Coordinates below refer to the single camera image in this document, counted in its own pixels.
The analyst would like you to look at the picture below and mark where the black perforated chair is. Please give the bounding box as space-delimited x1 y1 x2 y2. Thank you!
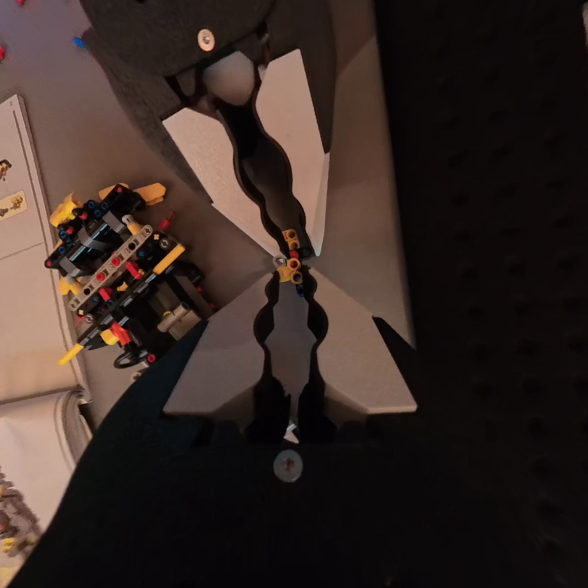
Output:
374 0 588 588

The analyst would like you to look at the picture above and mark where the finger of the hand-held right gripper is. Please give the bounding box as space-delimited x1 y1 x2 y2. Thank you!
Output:
162 108 288 263
204 48 331 259

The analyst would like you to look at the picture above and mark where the pile of red blue pins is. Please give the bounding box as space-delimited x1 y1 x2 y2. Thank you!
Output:
0 0 89 61

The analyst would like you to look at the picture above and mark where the yellow lego connector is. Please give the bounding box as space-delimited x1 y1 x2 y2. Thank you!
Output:
276 257 304 284

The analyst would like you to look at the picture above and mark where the lego instruction booklet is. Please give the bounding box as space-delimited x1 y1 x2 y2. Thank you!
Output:
0 94 93 584

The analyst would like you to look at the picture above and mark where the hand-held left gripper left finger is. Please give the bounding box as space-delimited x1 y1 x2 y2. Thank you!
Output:
163 271 279 420

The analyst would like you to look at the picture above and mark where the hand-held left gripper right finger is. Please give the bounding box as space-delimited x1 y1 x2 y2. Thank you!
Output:
307 269 418 424

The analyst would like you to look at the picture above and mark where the lego car model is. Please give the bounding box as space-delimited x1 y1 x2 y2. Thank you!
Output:
43 183 217 370

